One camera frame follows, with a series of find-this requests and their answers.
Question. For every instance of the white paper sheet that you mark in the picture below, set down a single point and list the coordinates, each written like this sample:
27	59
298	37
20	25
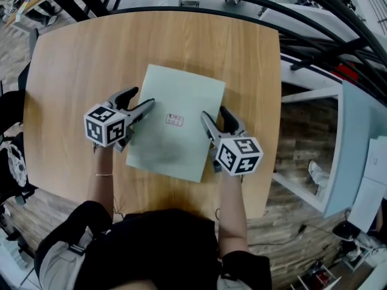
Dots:
367	201
376	159

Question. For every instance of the pale green object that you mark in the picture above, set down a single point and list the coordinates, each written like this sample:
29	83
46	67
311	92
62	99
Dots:
178	92

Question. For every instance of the white metal frame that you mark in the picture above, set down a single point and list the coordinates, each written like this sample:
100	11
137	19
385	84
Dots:
308	94

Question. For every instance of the black curved metal railing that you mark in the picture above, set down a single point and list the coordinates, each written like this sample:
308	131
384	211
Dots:
151	9

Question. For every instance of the black round device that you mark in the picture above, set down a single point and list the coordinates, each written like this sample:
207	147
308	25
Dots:
344	230

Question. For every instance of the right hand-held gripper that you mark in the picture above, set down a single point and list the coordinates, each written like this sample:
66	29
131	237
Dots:
239	156

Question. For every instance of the person's right forearm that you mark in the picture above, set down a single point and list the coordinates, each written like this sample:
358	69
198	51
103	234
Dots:
231	216

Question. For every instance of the person's black top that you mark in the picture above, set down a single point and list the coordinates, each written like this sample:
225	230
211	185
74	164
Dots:
157	246

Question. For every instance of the person's grey trousers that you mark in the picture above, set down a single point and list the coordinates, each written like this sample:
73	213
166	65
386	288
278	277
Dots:
57	264

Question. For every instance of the white perforated round wheel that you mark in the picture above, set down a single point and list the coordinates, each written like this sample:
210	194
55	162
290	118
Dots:
18	165

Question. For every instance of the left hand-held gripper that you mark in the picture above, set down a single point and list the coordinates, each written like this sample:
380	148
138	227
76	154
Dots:
104	125

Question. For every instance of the person's left forearm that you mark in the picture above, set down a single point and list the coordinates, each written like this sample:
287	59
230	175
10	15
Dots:
101	189

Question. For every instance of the red box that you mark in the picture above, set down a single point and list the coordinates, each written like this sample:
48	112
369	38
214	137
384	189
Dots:
346	71

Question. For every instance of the small grey round bin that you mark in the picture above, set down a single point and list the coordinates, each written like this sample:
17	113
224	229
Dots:
190	0

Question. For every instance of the black office chair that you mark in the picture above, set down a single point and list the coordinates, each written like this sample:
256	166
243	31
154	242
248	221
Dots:
10	110

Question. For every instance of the light blue table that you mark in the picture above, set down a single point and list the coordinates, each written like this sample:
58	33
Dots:
350	125

